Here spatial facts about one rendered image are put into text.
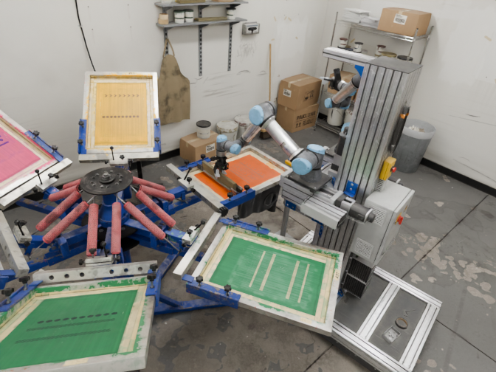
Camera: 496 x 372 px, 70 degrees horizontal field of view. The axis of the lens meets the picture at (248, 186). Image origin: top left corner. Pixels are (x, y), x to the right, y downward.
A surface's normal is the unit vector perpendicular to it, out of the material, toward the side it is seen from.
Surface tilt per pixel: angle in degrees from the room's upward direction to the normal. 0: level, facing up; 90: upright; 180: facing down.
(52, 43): 90
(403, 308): 0
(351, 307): 0
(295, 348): 0
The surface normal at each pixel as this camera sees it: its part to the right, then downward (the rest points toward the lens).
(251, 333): 0.07, -0.82
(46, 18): 0.66, 0.46
